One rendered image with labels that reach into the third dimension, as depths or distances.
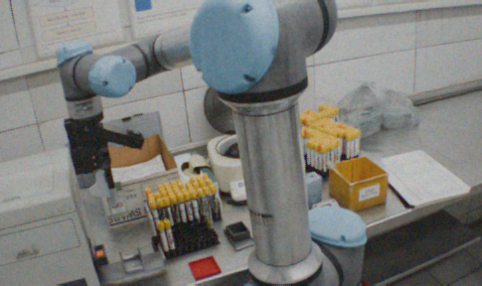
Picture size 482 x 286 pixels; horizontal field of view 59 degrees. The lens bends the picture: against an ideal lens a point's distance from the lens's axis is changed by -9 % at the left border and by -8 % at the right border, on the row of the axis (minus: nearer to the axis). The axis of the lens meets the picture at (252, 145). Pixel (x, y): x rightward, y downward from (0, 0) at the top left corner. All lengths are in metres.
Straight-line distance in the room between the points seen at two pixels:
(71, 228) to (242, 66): 0.66
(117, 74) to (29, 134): 0.85
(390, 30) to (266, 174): 1.48
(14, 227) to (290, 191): 0.65
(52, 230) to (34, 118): 0.64
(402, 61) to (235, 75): 1.61
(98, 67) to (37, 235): 0.42
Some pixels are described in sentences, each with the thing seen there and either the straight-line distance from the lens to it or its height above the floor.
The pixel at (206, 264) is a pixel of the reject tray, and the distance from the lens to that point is 1.21.
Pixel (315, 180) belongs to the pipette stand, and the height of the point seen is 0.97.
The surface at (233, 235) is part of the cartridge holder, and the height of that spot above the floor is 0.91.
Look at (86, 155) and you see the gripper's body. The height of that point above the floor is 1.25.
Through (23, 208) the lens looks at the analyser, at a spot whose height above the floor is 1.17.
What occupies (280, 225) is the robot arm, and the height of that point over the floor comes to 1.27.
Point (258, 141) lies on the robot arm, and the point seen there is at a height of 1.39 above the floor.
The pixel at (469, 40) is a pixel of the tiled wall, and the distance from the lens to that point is 2.36.
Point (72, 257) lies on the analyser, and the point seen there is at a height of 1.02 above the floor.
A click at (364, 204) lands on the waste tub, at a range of 1.37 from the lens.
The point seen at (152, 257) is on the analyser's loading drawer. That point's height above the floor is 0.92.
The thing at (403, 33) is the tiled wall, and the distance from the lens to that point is 2.06.
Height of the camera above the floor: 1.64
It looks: 25 degrees down
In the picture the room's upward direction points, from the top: 5 degrees counter-clockwise
